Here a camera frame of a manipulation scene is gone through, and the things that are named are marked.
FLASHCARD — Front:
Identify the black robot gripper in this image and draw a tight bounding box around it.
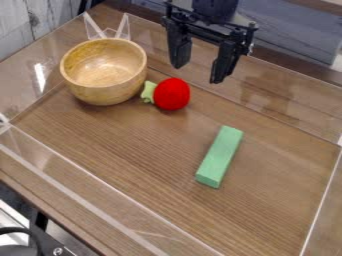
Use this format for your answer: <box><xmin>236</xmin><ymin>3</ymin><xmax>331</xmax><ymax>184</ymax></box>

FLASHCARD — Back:
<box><xmin>163</xmin><ymin>0</ymin><xmax>258</xmax><ymax>84</ymax></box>

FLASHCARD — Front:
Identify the red plush strawberry toy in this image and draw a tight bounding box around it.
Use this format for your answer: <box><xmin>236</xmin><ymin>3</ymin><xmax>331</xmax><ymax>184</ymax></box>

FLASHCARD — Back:
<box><xmin>140</xmin><ymin>78</ymin><xmax>191</xmax><ymax>111</ymax></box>

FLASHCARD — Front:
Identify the light wooden bowl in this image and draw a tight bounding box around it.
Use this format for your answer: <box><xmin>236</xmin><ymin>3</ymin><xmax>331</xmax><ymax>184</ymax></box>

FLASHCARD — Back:
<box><xmin>59</xmin><ymin>38</ymin><xmax>147</xmax><ymax>106</ymax></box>

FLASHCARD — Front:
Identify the green rectangular foam block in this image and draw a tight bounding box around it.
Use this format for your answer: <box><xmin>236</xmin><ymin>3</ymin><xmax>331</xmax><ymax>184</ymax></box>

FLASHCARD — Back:
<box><xmin>195</xmin><ymin>126</ymin><xmax>243</xmax><ymax>189</ymax></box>

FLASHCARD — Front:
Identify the clear acrylic corner bracket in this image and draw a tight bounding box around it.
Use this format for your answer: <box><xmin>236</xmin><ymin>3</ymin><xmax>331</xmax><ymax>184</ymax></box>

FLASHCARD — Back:
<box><xmin>83</xmin><ymin>12</ymin><xmax>131</xmax><ymax>40</ymax></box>

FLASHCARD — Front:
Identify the clear acrylic tray wall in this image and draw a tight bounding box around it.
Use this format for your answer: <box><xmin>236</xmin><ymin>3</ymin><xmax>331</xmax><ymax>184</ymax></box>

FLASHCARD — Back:
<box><xmin>0</xmin><ymin>16</ymin><xmax>342</xmax><ymax>256</ymax></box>

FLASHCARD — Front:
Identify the black metal table frame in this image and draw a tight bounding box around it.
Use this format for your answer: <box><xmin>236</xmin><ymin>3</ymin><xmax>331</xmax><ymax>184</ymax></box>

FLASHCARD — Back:
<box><xmin>28</xmin><ymin>208</ymin><xmax>91</xmax><ymax>256</ymax></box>

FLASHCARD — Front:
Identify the black cable loop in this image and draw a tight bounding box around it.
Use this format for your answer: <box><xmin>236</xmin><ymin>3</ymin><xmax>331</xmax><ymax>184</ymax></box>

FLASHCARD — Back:
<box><xmin>0</xmin><ymin>226</ymin><xmax>45</xmax><ymax>256</ymax></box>

